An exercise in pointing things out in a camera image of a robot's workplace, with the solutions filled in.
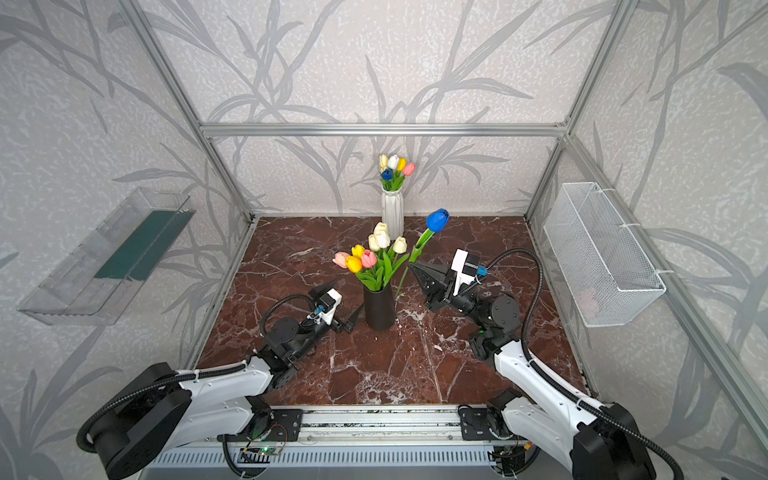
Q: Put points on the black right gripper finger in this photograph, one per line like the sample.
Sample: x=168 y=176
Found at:
x=430 y=277
x=436 y=299

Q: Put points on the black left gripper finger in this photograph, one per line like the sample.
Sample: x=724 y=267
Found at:
x=323 y=289
x=348 y=326

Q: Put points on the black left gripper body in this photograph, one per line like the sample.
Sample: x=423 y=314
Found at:
x=335 y=315

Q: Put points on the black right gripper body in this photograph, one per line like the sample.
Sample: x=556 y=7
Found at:
x=444 y=285

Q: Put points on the black cylindrical vase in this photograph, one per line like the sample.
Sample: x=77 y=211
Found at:
x=379 y=308

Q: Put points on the pink yellow tulip bundle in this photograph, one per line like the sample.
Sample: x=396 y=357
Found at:
x=367 y=266

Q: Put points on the white ribbed ceramic vase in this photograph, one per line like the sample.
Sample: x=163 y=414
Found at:
x=393 y=212

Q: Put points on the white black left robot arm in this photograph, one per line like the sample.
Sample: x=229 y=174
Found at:
x=162 y=408

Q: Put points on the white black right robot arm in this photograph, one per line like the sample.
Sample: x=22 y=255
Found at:
x=590 y=439

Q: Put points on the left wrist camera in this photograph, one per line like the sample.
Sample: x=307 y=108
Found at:
x=325 y=307

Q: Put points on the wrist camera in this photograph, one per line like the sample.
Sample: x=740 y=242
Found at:
x=325 y=307
x=468 y=271

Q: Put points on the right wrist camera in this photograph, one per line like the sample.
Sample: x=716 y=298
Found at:
x=468 y=271

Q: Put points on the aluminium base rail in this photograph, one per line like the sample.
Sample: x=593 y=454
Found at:
x=444 y=423

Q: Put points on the clear plastic wall shelf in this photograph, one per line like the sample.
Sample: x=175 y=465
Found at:
x=95 y=284

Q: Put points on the aluminium frame profile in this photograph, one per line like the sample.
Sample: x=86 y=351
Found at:
x=743 y=392

